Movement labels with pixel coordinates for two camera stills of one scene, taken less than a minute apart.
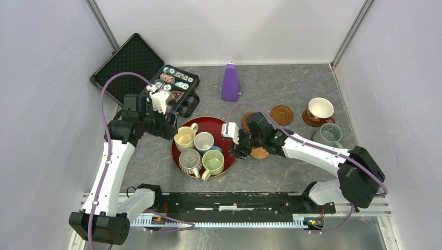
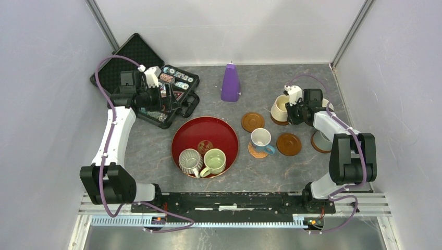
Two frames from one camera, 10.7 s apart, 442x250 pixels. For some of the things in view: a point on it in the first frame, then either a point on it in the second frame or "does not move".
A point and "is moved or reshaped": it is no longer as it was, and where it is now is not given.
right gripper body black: (246, 141) → (296, 112)
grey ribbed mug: (189, 160) does not move
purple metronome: (231, 90) does not move
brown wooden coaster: (248, 117) does not move
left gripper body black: (156, 126) → (156, 102)
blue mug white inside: (204, 141) is moved or reshaped
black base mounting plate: (240, 204) does not move
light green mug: (213, 161) does not move
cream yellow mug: (184, 138) → (279, 111)
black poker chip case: (135, 56) does not move
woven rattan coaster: (259, 152) does not move
